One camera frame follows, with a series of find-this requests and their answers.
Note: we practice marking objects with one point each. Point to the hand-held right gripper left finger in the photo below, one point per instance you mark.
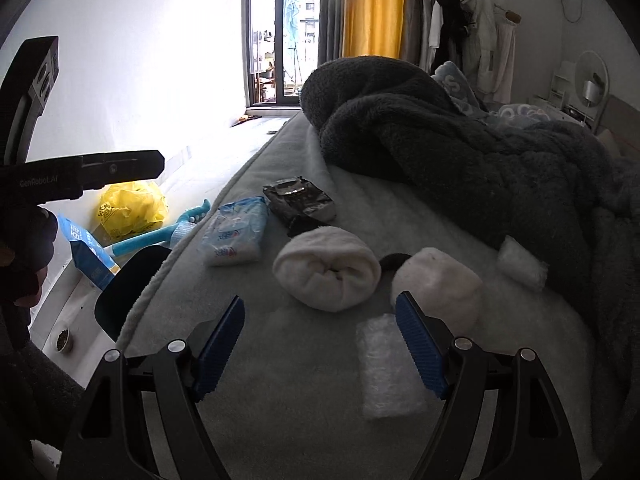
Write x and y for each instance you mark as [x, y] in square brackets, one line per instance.
[220, 350]

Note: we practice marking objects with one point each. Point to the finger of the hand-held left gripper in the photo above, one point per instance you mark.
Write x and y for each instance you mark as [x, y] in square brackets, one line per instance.
[125, 167]

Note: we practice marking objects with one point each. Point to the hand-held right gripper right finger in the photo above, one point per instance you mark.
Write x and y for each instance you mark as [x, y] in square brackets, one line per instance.
[420, 350]

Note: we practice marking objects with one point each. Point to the clear bubble wrap sheet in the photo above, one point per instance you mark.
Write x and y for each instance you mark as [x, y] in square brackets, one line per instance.
[390, 370]

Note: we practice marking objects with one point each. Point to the white sock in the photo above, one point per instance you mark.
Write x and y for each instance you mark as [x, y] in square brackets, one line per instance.
[325, 270]
[440, 285]

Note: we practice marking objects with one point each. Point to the black trash bin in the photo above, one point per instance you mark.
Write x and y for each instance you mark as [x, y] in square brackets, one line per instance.
[125, 290]

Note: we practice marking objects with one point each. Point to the blue white tissue pack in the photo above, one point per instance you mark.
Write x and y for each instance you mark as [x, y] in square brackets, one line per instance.
[232, 232]

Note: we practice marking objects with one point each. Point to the black foil packet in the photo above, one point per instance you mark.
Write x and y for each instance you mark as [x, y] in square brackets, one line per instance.
[300, 205]

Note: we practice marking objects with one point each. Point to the person's left forearm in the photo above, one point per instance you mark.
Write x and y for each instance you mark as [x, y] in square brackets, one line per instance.
[30, 400]

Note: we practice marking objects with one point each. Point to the person's left hand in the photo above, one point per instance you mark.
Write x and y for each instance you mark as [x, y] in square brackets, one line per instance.
[25, 240]

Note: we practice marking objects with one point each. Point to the yellow plastic bag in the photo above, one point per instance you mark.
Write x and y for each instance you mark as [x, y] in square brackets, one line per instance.
[132, 210]

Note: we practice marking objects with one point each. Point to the blue plastic claw stick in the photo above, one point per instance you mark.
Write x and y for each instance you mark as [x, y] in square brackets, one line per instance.
[150, 240]

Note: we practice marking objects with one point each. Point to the blue paper packet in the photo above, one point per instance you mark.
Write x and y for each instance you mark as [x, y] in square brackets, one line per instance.
[87, 255]

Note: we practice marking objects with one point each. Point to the bed with grey sheet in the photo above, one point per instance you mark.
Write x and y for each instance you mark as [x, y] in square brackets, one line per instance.
[300, 410]

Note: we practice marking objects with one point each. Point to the orange slipper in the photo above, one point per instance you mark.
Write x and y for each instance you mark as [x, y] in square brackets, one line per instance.
[245, 119]

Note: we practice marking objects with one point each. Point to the dark grey fleece blanket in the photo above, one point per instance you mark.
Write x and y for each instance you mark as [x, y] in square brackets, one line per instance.
[475, 160]

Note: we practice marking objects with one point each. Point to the glass balcony door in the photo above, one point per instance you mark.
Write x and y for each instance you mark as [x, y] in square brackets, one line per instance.
[280, 35]

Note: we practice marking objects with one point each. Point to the light blue hanging cloth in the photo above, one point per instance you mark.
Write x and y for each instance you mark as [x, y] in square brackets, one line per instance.
[291, 10]

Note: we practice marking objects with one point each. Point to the grey curtain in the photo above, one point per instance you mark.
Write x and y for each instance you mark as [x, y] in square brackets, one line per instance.
[330, 10]

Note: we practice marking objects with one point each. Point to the light blue patterned blanket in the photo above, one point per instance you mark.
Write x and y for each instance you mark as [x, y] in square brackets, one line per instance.
[452, 80]

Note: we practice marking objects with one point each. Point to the yellow curtain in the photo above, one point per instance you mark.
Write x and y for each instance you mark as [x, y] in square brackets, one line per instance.
[372, 7]

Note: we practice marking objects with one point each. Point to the white shelf unit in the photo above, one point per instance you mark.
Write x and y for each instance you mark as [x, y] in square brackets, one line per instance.
[560, 87]

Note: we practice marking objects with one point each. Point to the pale pink hanging pants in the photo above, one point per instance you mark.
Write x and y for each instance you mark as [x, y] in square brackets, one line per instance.
[504, 55]

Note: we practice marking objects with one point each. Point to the beige bed headboard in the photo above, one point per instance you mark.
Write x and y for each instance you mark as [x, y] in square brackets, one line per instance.
[622, 117]

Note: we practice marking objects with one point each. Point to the white standing fan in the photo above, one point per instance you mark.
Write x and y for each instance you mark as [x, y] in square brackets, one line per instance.
[592, 85]

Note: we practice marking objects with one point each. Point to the white hanging shirt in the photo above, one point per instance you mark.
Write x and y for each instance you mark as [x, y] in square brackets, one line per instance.
[434, 30]

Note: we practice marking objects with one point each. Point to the white hanging jacket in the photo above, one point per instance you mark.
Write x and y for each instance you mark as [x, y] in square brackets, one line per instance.
[482, 35]

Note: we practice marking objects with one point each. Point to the black hanging garment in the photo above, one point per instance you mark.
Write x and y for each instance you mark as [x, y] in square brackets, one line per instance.
[450, 25]

